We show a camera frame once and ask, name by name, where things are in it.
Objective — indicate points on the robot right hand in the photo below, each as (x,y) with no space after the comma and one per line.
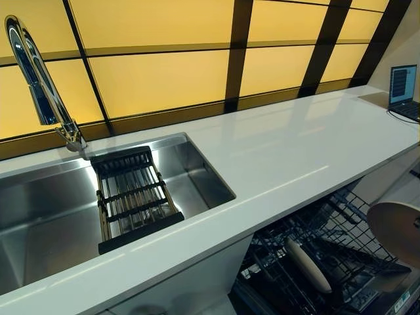
(417,223)

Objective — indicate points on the beige round plate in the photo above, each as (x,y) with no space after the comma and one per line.
(393,236)
(308,265)

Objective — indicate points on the black built-in dishwasher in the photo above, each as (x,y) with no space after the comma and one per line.
(344,288)

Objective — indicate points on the open black laptop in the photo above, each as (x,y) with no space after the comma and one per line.
(403,85)

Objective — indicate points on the narrow white cabinet door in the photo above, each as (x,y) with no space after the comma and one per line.
(197,279)

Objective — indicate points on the black roll-up sink drying rack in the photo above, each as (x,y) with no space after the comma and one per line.
(131,203)

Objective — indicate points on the stainless steel kitchen sink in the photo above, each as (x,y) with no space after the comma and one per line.
(49,213)

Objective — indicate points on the chrome pull-down kitchen faucet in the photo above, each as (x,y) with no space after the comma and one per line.
(36,82)

